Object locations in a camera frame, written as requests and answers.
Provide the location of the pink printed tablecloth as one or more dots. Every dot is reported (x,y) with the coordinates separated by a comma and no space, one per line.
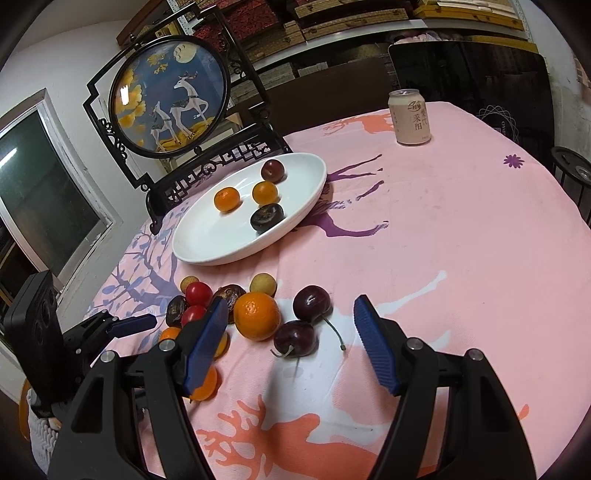
(438,230)

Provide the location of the black round metal stand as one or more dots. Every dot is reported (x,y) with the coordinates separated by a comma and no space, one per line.
(572,168)

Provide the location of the shelf of bamboo mats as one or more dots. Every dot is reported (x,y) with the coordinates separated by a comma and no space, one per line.
(351,27)

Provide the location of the black chair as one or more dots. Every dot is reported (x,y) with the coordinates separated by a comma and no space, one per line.
(471,78)

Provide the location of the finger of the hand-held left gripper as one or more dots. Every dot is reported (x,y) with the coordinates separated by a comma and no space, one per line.
(134,324)

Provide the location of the dark brown water chestnut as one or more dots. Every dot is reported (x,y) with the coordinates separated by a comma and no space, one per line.
(267,218)
(229,292)
(176,311)

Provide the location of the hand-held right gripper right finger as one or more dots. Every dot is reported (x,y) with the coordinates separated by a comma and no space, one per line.
(376,346)

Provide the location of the beige drink can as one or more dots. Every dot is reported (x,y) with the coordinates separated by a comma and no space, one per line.
(409,120)

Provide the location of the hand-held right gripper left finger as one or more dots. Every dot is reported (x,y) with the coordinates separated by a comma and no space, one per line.
(207,341)

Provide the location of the white oval plate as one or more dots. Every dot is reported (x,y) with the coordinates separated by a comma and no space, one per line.
(217,235)

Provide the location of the large orange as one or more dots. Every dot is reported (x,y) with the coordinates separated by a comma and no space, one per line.
(256,317)

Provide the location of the brown wooden chair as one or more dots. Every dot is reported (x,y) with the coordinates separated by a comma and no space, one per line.
(323,97)

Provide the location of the dark red cherry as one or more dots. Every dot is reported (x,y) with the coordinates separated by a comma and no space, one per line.
(295,338)
(273,170)
(312,302)

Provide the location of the round deer screen black stand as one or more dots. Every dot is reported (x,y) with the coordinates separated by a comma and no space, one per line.
(171,92)

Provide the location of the tan longan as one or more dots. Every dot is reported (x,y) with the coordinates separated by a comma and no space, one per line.
(263,284)
(189,281)

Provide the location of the white framed window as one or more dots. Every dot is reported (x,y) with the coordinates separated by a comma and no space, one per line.
(41,194)

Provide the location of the red cherry tomato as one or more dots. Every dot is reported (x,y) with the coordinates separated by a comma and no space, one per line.
(193,315)
(199,294)

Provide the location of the person's left forearm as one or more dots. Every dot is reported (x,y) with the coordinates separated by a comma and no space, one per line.
(41,438)

